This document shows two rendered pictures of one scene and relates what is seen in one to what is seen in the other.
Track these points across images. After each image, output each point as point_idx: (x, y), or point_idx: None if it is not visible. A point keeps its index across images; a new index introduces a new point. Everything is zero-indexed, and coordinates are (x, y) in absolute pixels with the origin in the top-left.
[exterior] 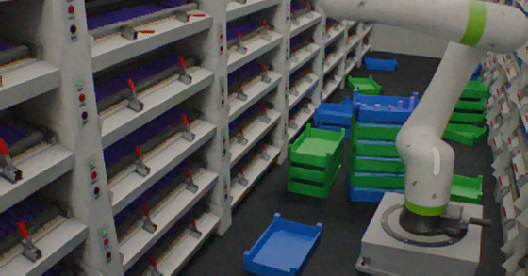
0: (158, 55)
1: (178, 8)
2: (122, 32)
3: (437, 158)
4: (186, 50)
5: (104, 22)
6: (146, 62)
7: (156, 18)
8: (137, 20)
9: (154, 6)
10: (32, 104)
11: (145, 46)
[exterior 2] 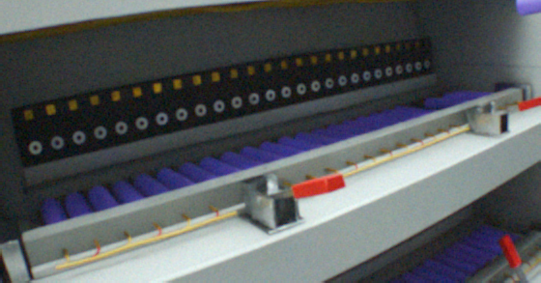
0: (452, 237)
1: (473, 104)
2: (245, 204)
3: None
4: (518, 212)
5: (201, 176)
6: (418, 265)
7: (406, 138)
8: (323, 152)
9: (405, 111)
10: None
11: (354, 243)
